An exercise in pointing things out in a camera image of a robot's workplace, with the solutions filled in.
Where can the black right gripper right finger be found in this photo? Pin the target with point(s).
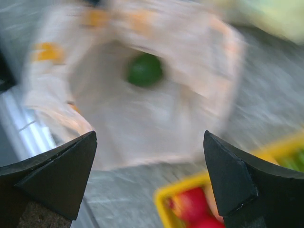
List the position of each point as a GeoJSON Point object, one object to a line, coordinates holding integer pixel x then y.
{"type": "Point", "coordinates": [251, 192]}

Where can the red fake apple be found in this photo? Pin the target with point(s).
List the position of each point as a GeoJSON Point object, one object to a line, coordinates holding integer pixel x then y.
{"type": "Point", "coordinates": [191, 207]}

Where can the yellow plastic fruit tray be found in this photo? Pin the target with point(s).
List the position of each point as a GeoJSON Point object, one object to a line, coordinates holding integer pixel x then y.
{"type": "Point", "coordinates": [287, 153]}

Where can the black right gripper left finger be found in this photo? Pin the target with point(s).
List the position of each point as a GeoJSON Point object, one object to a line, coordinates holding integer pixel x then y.
{"type": "Point", "coordinates": [46, 191]}

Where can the green fake avocado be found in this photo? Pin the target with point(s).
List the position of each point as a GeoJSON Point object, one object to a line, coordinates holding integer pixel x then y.
{"type": "Point", "coordinates": [144, 70]}

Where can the translucent orange plastic bag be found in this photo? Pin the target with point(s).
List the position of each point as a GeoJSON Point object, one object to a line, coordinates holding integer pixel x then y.
{"type": "Point", "coordinates": [75, 77]}

